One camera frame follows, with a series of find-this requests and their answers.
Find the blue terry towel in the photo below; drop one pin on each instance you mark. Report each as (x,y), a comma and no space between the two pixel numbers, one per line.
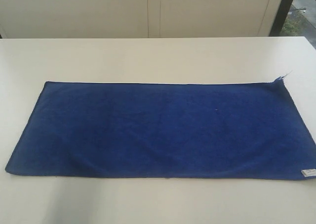
(112,130)

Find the black window frame post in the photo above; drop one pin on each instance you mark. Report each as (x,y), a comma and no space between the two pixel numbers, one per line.
(280,18)

